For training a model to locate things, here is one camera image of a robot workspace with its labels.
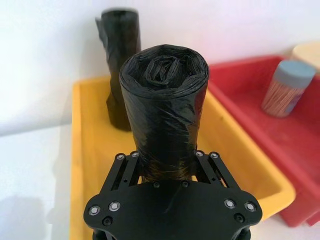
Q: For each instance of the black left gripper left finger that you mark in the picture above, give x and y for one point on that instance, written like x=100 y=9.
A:
x=122 y=172

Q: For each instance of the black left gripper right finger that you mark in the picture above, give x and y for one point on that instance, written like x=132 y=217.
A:
x=212 y=170

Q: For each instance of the black garbage bag roll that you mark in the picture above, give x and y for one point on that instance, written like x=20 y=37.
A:
x=122 y=50
x=163 y=112

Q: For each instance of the yellow plastic bin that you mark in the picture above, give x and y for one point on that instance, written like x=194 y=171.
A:
x=92 y=140

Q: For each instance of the red plastic bin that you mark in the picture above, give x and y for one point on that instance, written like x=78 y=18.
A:
x=287 y=140

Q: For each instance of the toothpick jar with grey lid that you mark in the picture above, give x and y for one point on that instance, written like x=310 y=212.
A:
x=285 y=95

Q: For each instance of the cream round container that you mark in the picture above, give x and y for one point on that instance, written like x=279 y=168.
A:
x=308 y=53

